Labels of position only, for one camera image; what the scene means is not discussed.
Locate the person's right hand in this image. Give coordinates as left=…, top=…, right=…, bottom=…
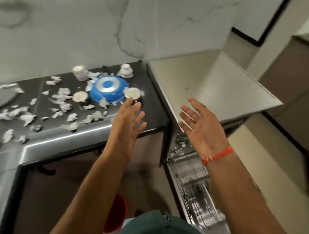
left=178, top=97, right=232, bottom=159

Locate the person's left hand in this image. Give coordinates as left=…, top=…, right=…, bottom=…
left=106, top=97, right=147, bottom=162

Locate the large black steel cup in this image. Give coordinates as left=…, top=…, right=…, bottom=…
left=124, top=83, right=143, bottom=106

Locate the blue frying pan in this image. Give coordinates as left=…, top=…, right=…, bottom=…
left=89, top=65, right=130, bottom=103

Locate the wire dish rack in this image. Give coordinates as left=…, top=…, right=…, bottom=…
left=166, top=149, right=226, bottom=229

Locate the silver dishwasher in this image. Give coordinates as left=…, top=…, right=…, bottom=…
left=146, top=49, right=283, bottom=230

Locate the small black steel cup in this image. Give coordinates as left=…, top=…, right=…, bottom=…
left=72, top=88, right=88, bottom=104

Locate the white patterned ceramic jar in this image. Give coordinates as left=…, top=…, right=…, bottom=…
left=117, top=63, right=134, bottom=79

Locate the white ceramic mug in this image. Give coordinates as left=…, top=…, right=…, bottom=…
left=72, top=65, right=89, bottom=81

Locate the grey speckled plate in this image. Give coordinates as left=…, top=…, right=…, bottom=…
left=0, top=83, right=20, bottom=108

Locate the person's left forearm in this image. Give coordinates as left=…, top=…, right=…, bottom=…
left=51, top=153, right=131, bottom=234

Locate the person's right forearm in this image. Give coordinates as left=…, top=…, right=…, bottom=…
left=204, top=154, right=285, bottom=234

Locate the orange thread wristband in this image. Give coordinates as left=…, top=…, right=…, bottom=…
left=201, top=147, right=234, bottom=166

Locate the red plastic bucket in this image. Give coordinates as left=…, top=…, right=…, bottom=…
left=104, top=194, right=129, bottom=233

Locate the green shirt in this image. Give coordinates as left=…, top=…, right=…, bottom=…
left=120, top=210, right=202, bottom=234

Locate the black cabinet handle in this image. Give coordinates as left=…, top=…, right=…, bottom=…
left=37, top=166, right=56, bottom=176

